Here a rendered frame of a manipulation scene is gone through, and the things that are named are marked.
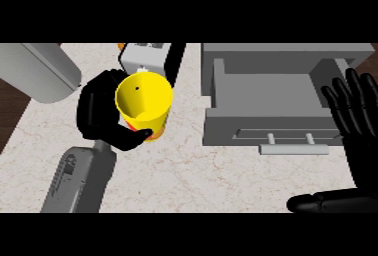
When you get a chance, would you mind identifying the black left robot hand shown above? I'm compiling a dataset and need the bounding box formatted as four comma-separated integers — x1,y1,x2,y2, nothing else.
75,68,154,152

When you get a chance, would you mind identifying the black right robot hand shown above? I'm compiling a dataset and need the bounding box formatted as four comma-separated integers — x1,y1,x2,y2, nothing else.
285,67,378,214

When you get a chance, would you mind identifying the yellow cup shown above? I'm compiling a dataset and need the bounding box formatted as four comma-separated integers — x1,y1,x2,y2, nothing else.
114,70,176,143

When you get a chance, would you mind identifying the grey open drawer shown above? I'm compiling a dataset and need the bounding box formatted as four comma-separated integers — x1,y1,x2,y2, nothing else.
202,57,357,147

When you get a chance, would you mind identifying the grey drawer cabinet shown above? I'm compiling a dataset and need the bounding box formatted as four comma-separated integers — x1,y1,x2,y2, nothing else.
199,43,377,98

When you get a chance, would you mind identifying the grey rounded appliance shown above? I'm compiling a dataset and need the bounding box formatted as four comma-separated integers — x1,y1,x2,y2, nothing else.
0,43,83,105

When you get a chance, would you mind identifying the pale grey drawer handle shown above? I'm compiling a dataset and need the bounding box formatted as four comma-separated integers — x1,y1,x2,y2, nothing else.
258,132,331,156

